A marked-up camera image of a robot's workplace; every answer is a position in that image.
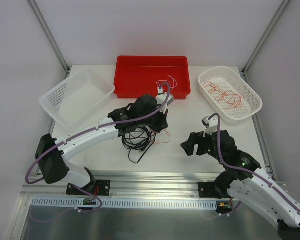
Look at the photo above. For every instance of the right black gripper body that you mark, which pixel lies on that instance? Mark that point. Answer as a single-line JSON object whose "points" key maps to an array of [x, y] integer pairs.
{"points": [[201, 144]]}

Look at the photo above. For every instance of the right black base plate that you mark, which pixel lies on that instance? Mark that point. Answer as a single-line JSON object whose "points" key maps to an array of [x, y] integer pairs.
{"points": [[207, 190]]}

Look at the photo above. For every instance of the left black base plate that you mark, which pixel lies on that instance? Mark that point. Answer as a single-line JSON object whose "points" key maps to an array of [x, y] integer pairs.
{"points": [[97, 187]]}

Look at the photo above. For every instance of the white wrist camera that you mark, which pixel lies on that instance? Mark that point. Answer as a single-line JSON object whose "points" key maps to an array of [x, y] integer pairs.
{"points": [[211, 125], [161, 97]]}

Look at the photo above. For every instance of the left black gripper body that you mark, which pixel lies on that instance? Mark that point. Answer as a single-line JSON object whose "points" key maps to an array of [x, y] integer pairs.
{"points": [[161, 122]]}

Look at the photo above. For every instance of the red plastic bin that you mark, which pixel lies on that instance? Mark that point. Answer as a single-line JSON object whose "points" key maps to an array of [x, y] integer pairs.
{"points": [[139, 75]]}

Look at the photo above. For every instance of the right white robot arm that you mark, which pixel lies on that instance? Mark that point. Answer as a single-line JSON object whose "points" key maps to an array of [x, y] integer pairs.
{"points": [[244, 179]]}

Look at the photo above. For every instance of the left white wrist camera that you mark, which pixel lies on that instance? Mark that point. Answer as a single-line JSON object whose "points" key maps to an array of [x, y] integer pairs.
{"points": [[161, 97]]}

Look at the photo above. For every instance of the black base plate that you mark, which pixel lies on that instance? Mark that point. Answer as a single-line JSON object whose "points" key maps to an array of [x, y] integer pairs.
{"points": [[207, 190], [97, 187]]}

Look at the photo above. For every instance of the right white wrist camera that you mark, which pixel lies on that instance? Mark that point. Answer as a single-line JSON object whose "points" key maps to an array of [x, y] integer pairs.
{"points": [[211, 125]]}

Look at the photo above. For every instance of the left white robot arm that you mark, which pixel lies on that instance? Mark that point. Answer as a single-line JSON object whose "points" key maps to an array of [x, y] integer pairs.
{"points": [[54, 154]]}

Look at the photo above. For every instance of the white slotted cable duct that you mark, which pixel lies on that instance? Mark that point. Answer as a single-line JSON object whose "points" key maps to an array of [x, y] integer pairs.
{"points": [[125, 203]]}

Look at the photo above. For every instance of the aluminium mounting rail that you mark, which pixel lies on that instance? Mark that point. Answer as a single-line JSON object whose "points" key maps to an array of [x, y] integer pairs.
{"points": [[142, 185]]}

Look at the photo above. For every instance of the white oval perforated basket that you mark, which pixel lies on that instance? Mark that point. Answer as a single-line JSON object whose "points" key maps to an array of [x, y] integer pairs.
{"points": [[228, 94]]}

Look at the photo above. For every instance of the translucent white rectangular basket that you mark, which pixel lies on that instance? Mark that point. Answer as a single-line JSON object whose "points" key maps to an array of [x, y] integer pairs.
{"points": [[77, 98]]}

